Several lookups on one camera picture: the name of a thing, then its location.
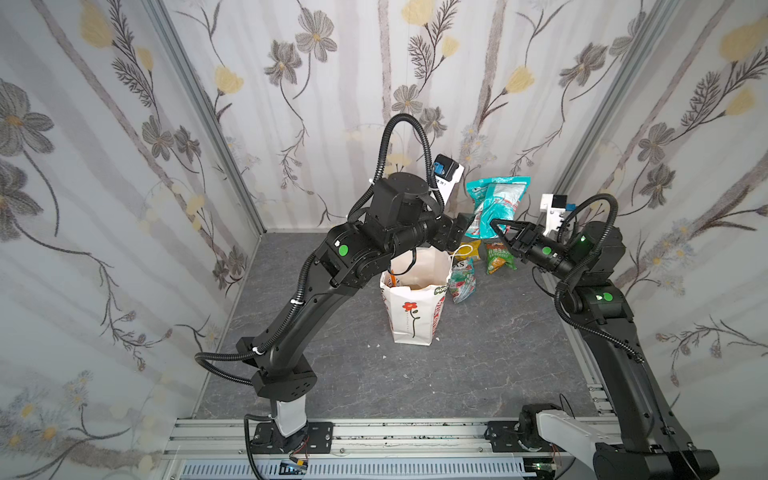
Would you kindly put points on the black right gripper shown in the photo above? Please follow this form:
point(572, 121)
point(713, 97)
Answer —
point(526, 241)

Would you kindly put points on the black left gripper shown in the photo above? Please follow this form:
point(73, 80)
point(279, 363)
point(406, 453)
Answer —
point(455, 227)

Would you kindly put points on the green snack packet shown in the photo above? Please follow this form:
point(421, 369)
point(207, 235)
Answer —
point(497, 257)

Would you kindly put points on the yellow snack packet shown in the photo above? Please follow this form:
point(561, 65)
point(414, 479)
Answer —
point(468, 251)

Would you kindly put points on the teal white snack packet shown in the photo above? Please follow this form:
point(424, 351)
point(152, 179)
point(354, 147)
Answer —
point(494, 198)

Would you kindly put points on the white teal candy packet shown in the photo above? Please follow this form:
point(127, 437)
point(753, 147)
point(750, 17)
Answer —
point(462, 281)

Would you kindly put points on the white paper bag red flower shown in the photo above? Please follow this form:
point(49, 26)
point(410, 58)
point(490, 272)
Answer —
point(415, 305)

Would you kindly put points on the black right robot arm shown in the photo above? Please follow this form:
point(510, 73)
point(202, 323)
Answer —
point(654, 445)

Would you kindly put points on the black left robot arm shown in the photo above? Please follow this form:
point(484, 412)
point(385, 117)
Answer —
point(395, 215)

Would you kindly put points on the small green circuit board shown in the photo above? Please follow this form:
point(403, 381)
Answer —
point(293, 467)

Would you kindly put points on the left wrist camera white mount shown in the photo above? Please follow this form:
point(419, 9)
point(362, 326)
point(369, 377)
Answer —
point(448, 173)

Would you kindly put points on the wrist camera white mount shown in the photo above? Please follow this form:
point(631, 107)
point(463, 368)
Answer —
point(448, 173)
point(554, 207)

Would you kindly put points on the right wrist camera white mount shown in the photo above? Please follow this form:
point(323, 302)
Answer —
point(554, 207)

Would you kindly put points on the right corner aluminium post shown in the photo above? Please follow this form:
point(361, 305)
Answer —
point(612, 46)

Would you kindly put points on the corner aluminium post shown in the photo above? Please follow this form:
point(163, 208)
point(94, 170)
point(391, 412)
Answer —
point(203, 107)
point(612, 46)

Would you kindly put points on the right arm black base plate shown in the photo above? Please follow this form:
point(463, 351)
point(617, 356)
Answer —
point(516, 436)

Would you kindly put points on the white slotted cable duct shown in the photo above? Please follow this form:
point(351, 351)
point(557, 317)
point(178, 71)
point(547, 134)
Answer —
point(413, 468)

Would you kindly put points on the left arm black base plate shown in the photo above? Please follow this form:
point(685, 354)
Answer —
point(313, 438)

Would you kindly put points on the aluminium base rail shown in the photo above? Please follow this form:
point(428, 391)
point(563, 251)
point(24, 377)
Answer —
point(215, 449)

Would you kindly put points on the left corner aluminium post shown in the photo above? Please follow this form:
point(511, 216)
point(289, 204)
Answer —
point(203, 107)

